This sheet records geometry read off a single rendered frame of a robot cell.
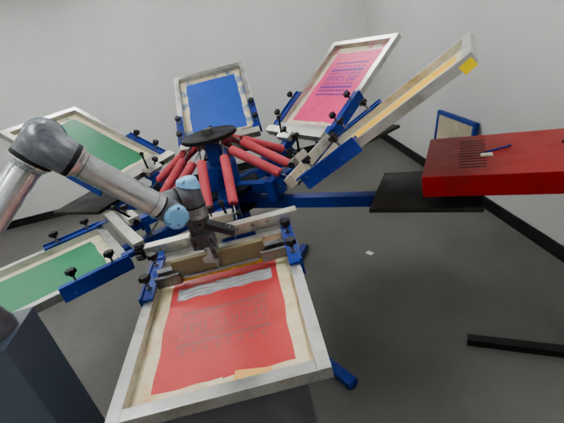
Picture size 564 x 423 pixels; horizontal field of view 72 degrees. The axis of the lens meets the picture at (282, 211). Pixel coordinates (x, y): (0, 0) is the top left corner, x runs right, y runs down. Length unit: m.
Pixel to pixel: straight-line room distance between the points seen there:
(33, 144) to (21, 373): 0.59
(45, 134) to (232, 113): 2.05
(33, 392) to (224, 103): 2.38
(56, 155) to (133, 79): 4.50
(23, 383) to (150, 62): 4.66
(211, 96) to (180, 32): 2.31
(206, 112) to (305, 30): 2.69
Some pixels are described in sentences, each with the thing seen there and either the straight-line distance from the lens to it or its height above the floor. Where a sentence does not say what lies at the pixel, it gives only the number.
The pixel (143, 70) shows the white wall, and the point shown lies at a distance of 5.56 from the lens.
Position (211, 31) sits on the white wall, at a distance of 5.43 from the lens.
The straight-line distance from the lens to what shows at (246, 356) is 1.18.
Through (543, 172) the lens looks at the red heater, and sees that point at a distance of 1.66.
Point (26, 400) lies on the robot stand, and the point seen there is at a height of 1.03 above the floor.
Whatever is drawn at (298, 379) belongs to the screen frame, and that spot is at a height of 0.98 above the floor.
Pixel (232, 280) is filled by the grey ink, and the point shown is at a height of 0.96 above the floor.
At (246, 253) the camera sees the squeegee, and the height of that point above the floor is 1.03.
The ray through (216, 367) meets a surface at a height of 0.95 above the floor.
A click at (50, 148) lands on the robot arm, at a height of 1.62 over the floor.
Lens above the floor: 1.77
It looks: 25 degrees down
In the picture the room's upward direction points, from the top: 14 degrees counter-clockwise
